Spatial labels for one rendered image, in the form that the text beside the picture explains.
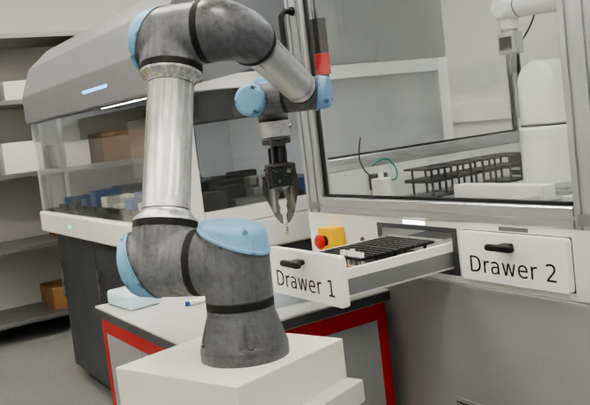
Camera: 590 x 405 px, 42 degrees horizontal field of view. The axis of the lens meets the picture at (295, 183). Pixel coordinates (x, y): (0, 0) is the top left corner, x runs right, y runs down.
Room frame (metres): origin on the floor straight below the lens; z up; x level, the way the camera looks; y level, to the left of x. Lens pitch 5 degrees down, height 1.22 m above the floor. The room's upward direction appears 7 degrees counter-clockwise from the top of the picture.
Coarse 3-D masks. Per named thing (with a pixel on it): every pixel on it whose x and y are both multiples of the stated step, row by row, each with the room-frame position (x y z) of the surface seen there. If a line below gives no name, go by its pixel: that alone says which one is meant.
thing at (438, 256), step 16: (432, 240) 1.83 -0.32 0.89; (448, 240) 1.80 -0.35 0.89; (400, 256) 1.67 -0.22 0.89; (416, 256) 1.70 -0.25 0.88; (432, 256) 1.72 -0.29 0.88; (448, 256) 1.74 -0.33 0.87; (352, 272) 1.60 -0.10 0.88; (368, 272) 1.62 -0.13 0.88; (384, 272) 1.64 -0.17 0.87; (400, 272) 1.67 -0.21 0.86; (416, 272) 1.69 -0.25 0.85; (432, 272) 1.72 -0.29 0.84; (352, 288) 1.59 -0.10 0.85; (368, 288) 1.62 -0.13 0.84
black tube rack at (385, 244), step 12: (372, 240) 1.89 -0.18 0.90; (384, 240) 1.87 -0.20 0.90; (396, 240) 1.85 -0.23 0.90; (408, 240) 1.82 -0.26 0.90; (420, 240) 1.81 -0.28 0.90; (336, 252) 1.77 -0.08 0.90; (372, 252) 1.73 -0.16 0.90; (384, 252) 1.70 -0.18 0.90; (396, 252) 1.71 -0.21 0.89; (408, 252) 1.82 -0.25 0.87
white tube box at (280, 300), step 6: (276, 294) 1.87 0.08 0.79; (282, 294) 1.88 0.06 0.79; (276, 300) 1.87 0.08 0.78; (282, 300) 1.88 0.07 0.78; (288, 300) 1.88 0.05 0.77; (294, 300) 1.89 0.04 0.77; (300, 300) 1.90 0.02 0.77; (306, 300) 1.90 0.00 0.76; (276, 306) 1.87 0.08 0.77; (282, 306) 1.88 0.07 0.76
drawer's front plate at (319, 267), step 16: (272, 256) 1.79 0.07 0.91; (288, 256) 1.73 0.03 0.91; (304, 256) 1.67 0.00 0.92; (320, 256) 1.61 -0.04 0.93; (336, 256) 1.58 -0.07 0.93; (272, 272) 1.80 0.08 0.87; (288, 272) 1.73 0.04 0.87; (304, 272) 1.68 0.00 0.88; (320, 272) 1.62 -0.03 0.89; (336, 272) 1.57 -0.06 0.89; (288, 288) 1.74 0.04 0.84; (304, 288) 1.68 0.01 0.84; (320, 288) 1.63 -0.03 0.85; (336, 288) 1.58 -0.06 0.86; (336, 304) 1.58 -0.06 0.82
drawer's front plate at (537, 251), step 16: (464, 240) 1.69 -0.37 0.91; (480, 240) 1.65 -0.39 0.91; (496, 240) 1.61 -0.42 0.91; (512, 240) 1.58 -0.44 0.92; (528, 240) 1.54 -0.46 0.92; (544, 240) 1.51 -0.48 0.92; (560, 240) 1.47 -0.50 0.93; (464, 256) 1.70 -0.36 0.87; (480, 256) 1.66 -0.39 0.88; (496, 256) 1.62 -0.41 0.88; (512, 256) 1.58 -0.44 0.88; (528, 256) 1.54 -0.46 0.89; (544, 256) 1.51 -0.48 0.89; (560, 256) 1.48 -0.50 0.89; (464, 272) 1.70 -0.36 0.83; (480, 272) 1.66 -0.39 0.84; (528, 272) 1.55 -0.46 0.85; (544, 272) 1.51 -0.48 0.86; (560, 272) 1.48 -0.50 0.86; (544, 288) 1.51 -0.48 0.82; (560, 288) 1.48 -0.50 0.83
